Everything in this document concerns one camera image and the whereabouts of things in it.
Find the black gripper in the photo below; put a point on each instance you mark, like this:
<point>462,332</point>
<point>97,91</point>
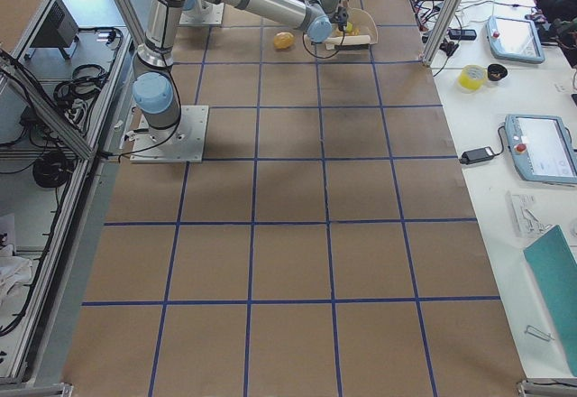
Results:
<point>341,14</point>

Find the beige hand brush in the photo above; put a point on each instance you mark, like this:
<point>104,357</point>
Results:
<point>348,43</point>

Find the yellow tape roll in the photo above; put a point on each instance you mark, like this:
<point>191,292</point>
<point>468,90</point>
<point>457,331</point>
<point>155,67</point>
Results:
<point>472,77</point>

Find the far teach pendant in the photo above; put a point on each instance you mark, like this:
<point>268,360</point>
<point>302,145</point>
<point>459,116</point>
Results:
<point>514,39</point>

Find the teach pendant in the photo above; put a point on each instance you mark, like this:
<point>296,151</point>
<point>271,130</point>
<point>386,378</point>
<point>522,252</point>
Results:
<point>541,149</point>
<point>514,39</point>

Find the black power adapter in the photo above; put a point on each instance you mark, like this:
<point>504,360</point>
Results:
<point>478,155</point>

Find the near teach pendant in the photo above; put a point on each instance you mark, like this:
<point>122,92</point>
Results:
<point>541,149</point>

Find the clear plastic bag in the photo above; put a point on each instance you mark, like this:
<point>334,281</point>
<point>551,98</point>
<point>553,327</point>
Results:
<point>526,221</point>

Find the teal folder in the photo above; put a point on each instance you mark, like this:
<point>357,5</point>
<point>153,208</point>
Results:
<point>554,268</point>

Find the white crumpled cloth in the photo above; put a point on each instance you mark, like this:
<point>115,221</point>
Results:
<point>16,271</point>

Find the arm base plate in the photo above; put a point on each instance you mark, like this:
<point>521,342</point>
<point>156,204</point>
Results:
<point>202,14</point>
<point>184,145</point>

